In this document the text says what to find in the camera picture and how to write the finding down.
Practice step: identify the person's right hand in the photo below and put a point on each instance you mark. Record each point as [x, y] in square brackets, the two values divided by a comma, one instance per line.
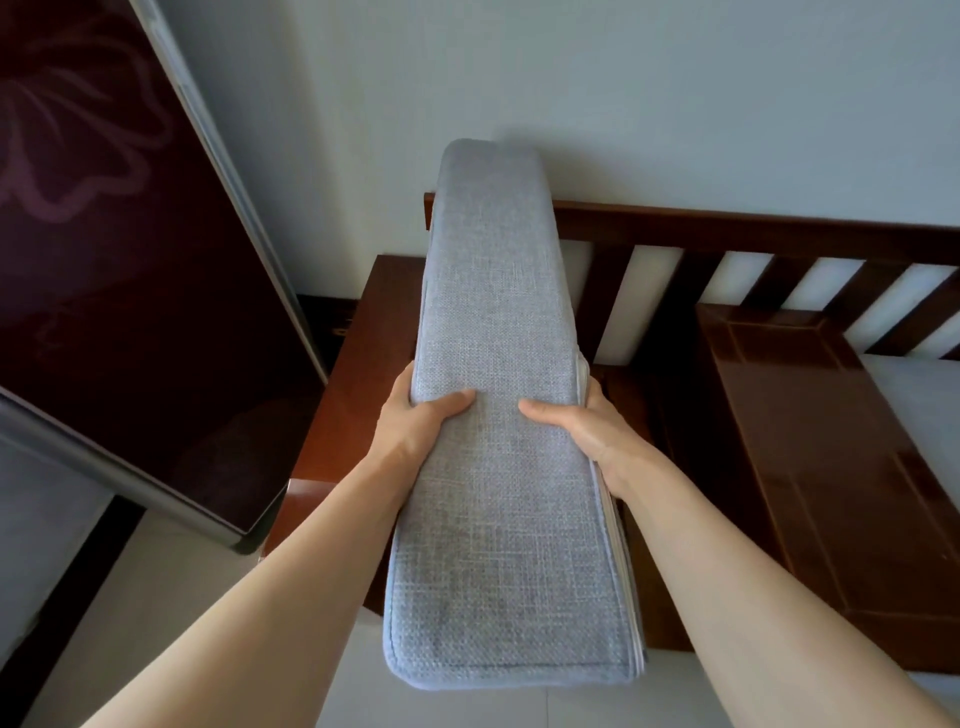
[607, 446]

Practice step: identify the dark wooden sofa with console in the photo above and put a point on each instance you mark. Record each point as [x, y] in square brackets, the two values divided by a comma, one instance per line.
[810, 450]

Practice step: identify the dark red standing air conditioner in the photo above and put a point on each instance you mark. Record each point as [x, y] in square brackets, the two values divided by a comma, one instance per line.
[112, 262]

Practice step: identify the person's left hand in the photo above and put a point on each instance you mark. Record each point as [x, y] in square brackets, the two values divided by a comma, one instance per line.
[405, 435]

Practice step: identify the person's left forearm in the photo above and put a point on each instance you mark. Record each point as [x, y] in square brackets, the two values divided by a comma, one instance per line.
[262, 622]

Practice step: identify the person's right forearm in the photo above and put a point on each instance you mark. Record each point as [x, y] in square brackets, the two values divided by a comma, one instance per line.
[765, 622]

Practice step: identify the grey cushion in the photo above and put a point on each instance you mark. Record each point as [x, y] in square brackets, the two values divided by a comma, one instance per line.
[922, 405]
[495, 300]

